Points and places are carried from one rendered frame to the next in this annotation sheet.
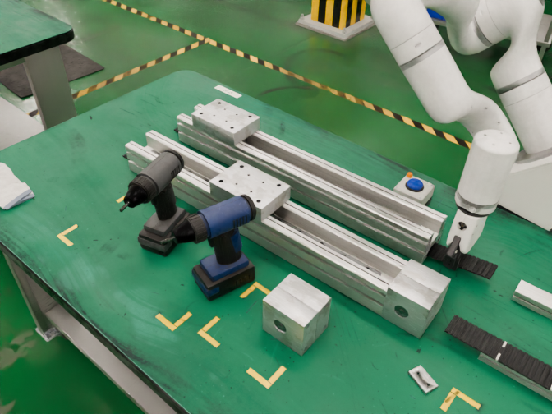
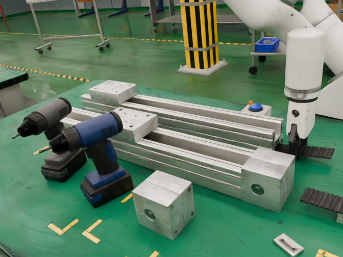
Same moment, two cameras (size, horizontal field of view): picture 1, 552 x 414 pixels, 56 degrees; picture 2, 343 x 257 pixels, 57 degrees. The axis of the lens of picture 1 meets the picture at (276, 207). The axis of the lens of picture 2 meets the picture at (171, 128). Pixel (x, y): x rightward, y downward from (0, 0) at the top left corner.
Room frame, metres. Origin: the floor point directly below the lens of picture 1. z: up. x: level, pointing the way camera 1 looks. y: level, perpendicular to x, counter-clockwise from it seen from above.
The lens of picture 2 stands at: (0.09, -0.11, 1.30)
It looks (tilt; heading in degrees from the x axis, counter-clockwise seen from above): 28 degrees down; 2
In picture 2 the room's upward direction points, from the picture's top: 8 degrees counter-clockwise
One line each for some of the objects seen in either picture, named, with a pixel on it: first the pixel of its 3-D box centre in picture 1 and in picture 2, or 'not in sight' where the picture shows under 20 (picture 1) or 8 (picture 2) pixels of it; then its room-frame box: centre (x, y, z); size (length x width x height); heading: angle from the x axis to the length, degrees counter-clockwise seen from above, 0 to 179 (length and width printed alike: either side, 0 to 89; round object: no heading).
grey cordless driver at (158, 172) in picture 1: (154, 210); (50, 145); (0.87, 0.27, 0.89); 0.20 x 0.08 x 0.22; 156
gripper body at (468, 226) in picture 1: (468, 220); (300, 111); (0.83, -0.42, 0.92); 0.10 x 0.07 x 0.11; 143
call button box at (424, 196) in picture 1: (411, 196); (254, 117); (1.04, -0.35, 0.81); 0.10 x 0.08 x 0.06; 143
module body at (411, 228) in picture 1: (296, 173); (166, 116); (1.11, -0.05, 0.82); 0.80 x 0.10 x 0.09; 53
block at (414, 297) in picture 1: (417, 294); (270, 175); (0.70, -0.30, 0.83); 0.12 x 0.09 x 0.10; 143
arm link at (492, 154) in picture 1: (488, 165); (304, 57); (0.84, -0.42, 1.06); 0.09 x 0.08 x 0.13; 146
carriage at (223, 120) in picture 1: (226, 125); (114, 94); (1.26, 0.15, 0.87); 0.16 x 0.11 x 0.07; 53
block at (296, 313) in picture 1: (299, 310); (167, 200); (0.65, -0.05, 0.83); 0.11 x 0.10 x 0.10; 142
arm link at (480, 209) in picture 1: (476, 198); (301, 90); (0.83, -0.42, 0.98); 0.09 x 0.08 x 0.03; 143
